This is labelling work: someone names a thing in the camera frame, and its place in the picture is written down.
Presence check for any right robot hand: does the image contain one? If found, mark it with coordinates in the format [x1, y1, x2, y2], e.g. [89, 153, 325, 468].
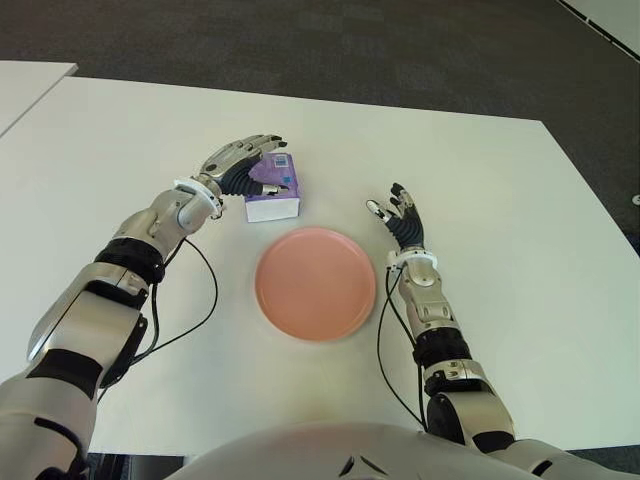
[366, 181, 427, 251]

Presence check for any white table with dark edge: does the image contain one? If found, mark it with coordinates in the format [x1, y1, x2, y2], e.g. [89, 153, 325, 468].
[557, 0, 640, 59]

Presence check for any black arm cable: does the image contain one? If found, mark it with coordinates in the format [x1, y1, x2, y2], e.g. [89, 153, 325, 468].
[94, 212, 220, 401]
[377, 267, 426, 431]

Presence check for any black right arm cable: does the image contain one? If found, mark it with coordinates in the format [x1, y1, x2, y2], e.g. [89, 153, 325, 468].
[377, 267, 426, 431]

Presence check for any silver robot torso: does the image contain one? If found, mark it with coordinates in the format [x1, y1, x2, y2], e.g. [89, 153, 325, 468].
[169, 422, 531, 480]

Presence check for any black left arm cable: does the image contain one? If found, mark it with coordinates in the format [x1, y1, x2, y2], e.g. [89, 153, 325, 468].
[94, 212, 220, 401]

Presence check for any white side table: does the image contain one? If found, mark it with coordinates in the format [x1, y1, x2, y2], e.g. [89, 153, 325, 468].
[0, 60, 79, 139]

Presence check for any pink round plate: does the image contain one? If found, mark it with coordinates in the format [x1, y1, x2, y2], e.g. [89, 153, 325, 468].
[254, 226, 377, 344]

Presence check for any purple tissue paper pack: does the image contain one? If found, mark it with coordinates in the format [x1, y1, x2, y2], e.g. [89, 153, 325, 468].
[243, 152, 304, 224]

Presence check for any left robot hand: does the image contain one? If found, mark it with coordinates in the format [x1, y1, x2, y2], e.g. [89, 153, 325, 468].
[197, 133, 291, 199]

